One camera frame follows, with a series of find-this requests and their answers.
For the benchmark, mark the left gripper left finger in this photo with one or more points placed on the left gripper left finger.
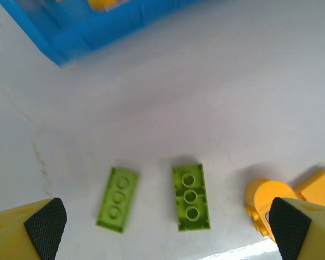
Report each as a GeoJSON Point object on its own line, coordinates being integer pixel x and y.
{"type": "Point", "coordinates": [21, 233]}

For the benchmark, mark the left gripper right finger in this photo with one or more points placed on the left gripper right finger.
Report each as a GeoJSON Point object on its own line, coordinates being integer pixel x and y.
{"type": "Point", "coordinates": [306, 233]}

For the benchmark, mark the orange lego brick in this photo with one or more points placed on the orange lego brick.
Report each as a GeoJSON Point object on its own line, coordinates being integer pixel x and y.
{"type": "Point", "coordinates": [108, 4]}
{"type": "Point", "coordinates": [319, 187]}

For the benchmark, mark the orange arch lego piece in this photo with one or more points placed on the orange arch lego piece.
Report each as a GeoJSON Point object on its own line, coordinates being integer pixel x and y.
{"type": "Point", "coordinates": [260, 195]}

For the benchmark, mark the green lego brick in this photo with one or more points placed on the green lego brick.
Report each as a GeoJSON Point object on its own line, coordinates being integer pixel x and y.
{"type": "Point", "coordinates": [117, 200]}
{"type": "Point", "coordinates": [191, 197]}

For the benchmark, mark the blue two-compartment plastic bin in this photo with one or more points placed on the blue two-compartment plastic bin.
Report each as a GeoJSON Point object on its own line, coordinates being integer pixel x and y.
{"type": "Point", "coordinates": [70, 35]}

